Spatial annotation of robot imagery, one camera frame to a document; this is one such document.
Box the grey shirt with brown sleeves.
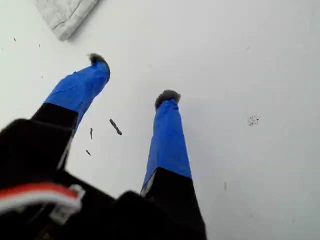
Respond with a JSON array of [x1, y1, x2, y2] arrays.
[[35, 0, 101, 42]]

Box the long black debris sliver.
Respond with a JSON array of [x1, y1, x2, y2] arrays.
[[109, 118, 123, 136]]

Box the arm red white wire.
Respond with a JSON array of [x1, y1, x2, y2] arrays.
[[0, 183, 86, 221]]

